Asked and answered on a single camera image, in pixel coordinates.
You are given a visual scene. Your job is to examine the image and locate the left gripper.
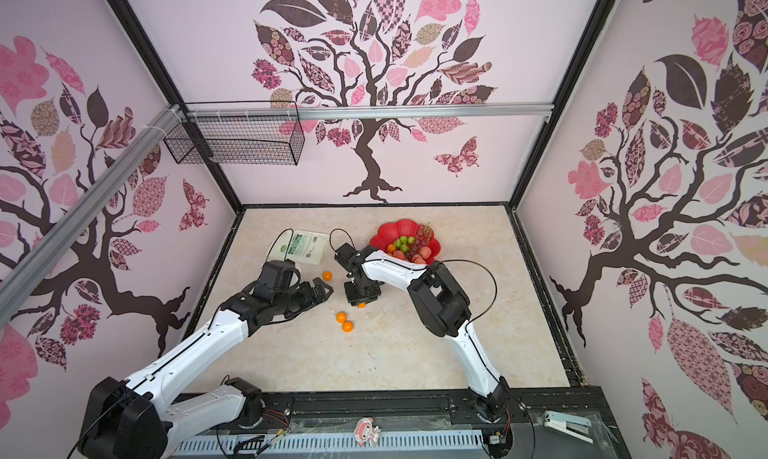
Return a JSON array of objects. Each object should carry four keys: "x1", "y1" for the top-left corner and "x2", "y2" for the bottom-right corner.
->
[{"x1": 274, "y1": 278, "x2": 334, "y2": 320}]

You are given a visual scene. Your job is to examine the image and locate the red flower fruit bowl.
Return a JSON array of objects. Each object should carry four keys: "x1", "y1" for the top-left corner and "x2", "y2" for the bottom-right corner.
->
[{"x1": 369, "y1": 219, "x2": 442, "y2": 264}]

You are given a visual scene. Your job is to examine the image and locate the purple grape bunch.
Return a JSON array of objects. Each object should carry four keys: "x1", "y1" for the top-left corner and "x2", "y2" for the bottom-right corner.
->
[{"x1": 411, "y1": 224, "x2": 434, "y2": 252}]

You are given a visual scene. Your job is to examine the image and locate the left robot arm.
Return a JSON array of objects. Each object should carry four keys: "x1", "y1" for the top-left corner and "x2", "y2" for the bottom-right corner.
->
[{"x1": 74, "y1": 260, "x2": 333, "y2": 458}]

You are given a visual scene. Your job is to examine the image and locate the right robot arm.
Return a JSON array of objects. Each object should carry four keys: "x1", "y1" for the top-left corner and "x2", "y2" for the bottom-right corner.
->
[{"x1": 334, "y1": 243, "x2": 510, "y2": 422}]

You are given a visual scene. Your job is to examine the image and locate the white green refill pouch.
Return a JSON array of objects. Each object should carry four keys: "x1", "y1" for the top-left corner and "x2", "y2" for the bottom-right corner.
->
[{"x1": 267, "y1": 228, "x2": 329, "y2": 265}]

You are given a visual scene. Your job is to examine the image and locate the pink cartoon figure sticker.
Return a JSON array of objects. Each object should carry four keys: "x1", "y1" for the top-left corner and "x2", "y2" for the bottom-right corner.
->
[{"x1": 353, "y1": 417, "x2": 381, "y2": 447}]

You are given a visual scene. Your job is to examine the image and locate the white stapler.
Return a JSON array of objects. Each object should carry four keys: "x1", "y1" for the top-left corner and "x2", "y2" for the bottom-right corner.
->
[{"x1": 543, "y1": 411, "x2": 594, "y2": 444}]

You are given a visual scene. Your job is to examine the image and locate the white vented cable duct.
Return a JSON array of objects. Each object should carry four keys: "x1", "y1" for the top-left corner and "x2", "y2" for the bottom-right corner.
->
[{"x1": 172, "y1": 430, "x2": 488, "y2": 458}]

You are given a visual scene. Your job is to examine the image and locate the black wire basket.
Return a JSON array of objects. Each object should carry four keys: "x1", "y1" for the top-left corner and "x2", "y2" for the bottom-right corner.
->
[{"x1": 164, "y1": 99, "x2": 305, "y2": 166}]

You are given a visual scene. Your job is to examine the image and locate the aluminium rail back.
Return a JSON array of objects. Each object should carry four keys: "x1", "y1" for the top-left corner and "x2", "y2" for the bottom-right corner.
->
[{"x1": 185, "y1": 102, "x2": 554, "y2": 120}]

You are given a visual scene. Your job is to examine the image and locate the aluminium rail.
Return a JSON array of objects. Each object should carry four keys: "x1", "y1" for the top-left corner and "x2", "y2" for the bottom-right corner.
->
[
  {"x1": 185, "y1": 102, "x2": 554, "y2": 120},
  {"x1": 1, "y1": 104, "x2": 183, "y2": 324}
]

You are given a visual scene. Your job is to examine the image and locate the aluminium rail left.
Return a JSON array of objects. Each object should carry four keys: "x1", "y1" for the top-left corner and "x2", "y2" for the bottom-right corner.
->
[{"x1": 1, "y1": 104, "x2": 183, "y2": 324}]

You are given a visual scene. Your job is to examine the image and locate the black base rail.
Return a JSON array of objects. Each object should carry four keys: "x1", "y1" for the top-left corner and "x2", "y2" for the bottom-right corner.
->
[{"x1": 111, "y1": 386, "x2": 631, "y2": 459}]

